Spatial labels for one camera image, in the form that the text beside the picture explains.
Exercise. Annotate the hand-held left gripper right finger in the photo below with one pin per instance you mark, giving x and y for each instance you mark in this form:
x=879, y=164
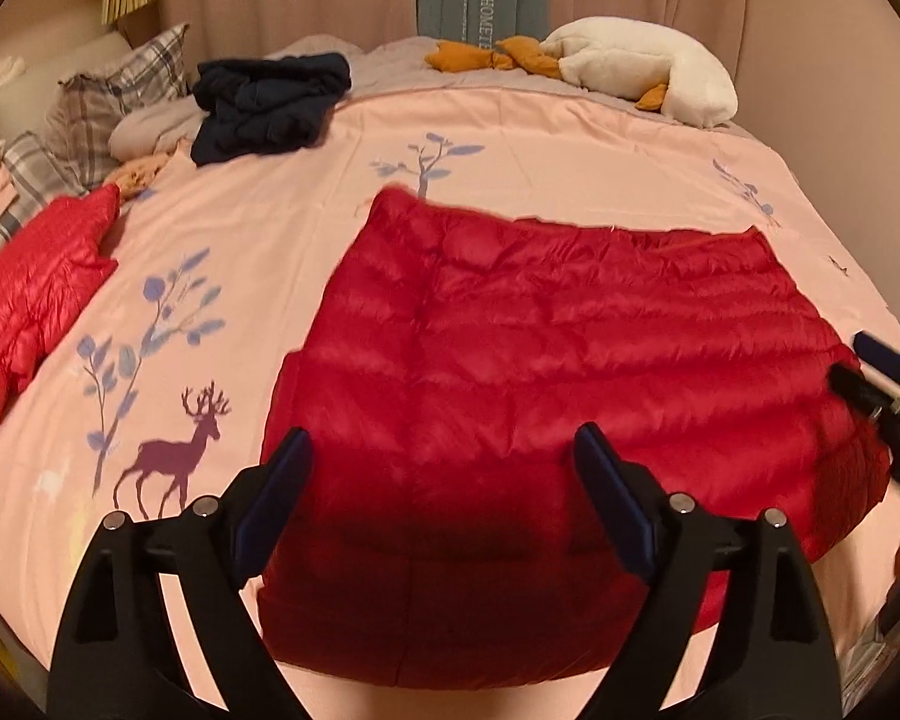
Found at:
x=606, y=481

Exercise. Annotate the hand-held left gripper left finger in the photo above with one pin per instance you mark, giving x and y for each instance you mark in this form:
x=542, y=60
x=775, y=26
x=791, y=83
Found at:
x=281, y=481

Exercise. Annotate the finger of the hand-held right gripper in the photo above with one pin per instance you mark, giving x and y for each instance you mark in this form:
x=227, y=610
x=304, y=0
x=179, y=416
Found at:
x=855, y=386
x=885, y=356

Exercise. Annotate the pink deer print quilt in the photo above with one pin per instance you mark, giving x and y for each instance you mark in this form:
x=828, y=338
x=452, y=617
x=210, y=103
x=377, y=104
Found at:
x=255, y=240

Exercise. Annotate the pinkish red down jacket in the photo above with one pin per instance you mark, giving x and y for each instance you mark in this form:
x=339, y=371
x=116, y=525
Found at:
x=30, y=300

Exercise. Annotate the peach garment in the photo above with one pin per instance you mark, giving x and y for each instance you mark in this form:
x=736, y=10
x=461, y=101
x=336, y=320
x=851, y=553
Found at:
x=139, y=174

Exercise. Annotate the grey garment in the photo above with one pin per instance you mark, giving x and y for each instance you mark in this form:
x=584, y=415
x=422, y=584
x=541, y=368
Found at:
x=150, y=135

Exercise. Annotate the navy garment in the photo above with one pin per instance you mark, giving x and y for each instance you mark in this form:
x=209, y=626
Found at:
x=270, y=109

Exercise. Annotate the white goose plush toy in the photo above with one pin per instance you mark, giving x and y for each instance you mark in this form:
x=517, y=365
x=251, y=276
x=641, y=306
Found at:
x=630, y=64

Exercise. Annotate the plaid pillow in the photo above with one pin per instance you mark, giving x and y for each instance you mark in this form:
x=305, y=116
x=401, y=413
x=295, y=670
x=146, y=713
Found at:
x=34, y=172
x=112, y=101

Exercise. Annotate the grey bed sheet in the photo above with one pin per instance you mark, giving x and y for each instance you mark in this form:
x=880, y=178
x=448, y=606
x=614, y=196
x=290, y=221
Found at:
x=390, y=64

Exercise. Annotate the beige headboard cushion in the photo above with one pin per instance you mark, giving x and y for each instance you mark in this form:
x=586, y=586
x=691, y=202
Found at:
x=52, y=67

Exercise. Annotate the beige plush toy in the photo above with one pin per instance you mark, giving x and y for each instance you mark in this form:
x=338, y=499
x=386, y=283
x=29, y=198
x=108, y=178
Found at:
x=4, y=69

